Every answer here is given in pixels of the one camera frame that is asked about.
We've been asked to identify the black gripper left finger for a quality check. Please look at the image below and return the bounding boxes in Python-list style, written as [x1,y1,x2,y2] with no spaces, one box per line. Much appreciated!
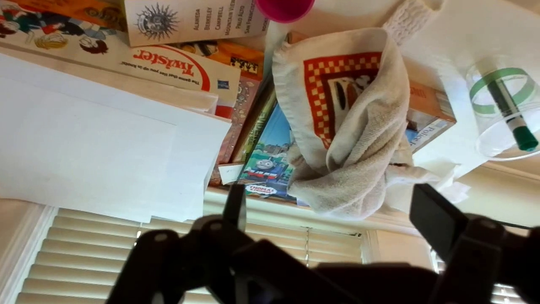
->
[105,183,257,304]

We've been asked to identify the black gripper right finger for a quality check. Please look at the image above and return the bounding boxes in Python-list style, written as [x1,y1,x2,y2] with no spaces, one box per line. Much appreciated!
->
[408,183,540,304]

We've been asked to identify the cream towel with red print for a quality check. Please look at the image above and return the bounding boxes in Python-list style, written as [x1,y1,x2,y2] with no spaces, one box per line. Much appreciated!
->
[268,0,447,223]

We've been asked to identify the white wooden dresser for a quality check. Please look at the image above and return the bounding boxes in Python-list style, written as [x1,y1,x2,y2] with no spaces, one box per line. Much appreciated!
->
[201,0,540,239]

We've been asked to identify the white window blinds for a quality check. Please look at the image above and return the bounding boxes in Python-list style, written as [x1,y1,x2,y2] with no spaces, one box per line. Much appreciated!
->
[15,203,532,304]

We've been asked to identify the white crumpled tissue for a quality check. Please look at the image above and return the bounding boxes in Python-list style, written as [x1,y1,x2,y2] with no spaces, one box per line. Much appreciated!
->
[392,159,471,207]

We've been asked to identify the small white card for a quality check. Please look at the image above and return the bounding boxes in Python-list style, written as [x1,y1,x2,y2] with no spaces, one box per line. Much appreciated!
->
[214,163,248,188]

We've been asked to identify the white paper sheet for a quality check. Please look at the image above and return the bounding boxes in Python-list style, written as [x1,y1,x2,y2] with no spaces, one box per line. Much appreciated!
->
[0,51,233,225]

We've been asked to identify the Thomas train puzzle box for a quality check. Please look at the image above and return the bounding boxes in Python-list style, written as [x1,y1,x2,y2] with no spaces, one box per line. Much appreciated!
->
[235,58,459,207]

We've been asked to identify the green marker pen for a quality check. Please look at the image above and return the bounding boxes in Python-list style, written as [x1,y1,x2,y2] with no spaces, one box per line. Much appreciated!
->
[484,76,540,154]

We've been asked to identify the orange-brown game box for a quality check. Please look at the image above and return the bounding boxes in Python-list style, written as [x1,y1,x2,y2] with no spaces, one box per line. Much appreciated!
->
[177,38,267,166]

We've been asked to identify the white Twister game box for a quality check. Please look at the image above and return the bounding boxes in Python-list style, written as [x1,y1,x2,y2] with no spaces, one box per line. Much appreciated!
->
[0,0,245,122]

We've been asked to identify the white box with sun print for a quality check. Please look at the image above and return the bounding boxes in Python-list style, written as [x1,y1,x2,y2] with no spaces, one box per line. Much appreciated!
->
[122,0,270,49]

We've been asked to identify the pink plastic bowl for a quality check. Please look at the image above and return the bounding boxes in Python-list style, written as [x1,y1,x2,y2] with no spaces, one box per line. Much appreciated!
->
[253,0,317,26]

